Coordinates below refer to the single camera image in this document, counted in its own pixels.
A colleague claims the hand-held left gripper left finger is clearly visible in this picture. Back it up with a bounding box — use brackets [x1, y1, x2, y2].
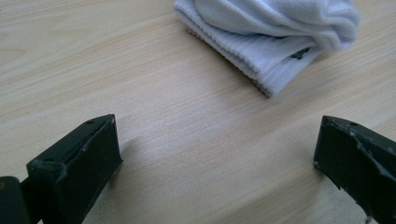
[19, 113, 123, 224]

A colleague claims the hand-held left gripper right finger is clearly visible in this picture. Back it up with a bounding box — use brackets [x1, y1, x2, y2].
[313, 115, 396, 224]

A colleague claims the white ribbed sock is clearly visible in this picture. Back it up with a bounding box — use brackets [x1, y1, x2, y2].
[173, 0, 361, 98]

